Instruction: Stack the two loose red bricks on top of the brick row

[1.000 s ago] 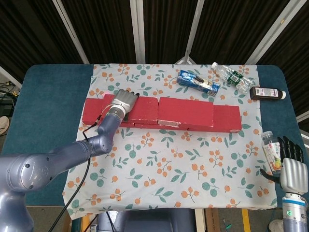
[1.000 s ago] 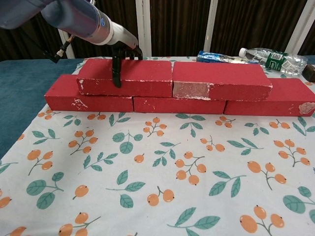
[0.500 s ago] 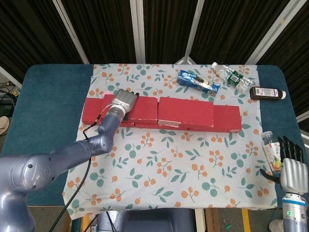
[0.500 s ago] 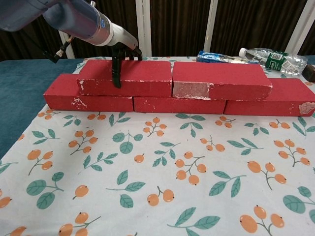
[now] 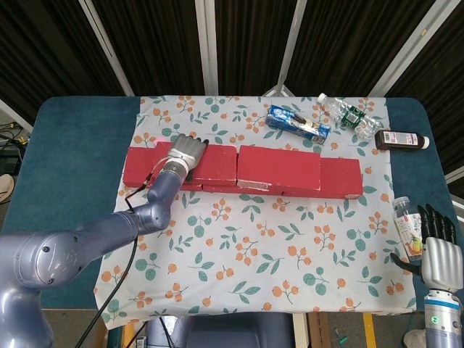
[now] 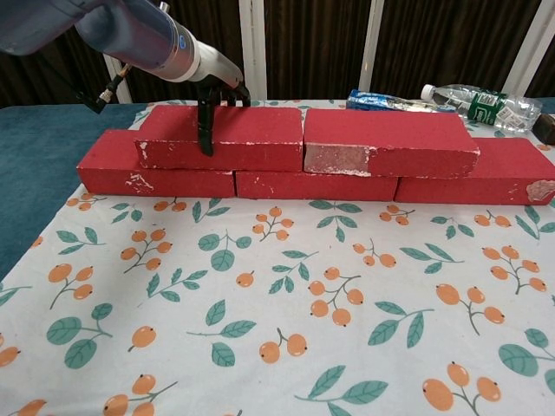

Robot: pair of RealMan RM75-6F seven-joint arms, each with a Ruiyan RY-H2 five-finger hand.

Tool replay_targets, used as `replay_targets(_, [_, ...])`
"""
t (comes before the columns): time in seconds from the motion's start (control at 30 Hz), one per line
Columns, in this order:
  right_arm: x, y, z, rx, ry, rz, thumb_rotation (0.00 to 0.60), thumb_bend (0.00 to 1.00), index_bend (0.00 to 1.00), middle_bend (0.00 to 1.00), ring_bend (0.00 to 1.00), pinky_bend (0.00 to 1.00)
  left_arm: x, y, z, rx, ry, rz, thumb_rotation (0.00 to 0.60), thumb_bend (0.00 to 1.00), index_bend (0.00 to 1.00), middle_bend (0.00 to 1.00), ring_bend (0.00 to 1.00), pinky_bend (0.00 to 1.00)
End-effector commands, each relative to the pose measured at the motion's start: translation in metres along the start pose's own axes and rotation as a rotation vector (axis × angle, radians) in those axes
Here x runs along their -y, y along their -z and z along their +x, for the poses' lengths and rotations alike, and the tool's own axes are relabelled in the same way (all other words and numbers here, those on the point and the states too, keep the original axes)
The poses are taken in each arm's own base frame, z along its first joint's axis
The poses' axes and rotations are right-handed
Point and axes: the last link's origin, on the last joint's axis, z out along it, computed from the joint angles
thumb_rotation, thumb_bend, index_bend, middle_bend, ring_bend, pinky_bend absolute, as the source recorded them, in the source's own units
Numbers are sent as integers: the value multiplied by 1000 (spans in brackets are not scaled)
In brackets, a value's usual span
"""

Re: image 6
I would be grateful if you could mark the clear water bottle green label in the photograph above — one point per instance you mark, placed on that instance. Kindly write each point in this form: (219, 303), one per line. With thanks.
(485, 108)

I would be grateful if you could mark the floral orange-berry tablecloth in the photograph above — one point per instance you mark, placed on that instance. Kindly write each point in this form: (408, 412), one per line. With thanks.
(303, 303)

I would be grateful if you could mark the white frame post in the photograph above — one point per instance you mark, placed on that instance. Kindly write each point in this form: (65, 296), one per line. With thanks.
(252, 47)
(376, 43)
(539, 47)
(123, 89)

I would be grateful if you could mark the brown medicine bottle white cap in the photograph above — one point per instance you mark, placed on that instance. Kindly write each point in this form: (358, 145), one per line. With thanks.
(547, 130)

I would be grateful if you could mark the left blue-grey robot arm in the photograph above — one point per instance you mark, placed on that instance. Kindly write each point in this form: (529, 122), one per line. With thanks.
(130, 30)

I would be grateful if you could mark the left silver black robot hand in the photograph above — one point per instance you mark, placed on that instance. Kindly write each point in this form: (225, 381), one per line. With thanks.
(214, 65)

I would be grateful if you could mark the blue cookie snack package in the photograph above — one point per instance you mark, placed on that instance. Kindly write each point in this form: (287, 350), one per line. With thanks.
(377, 100)

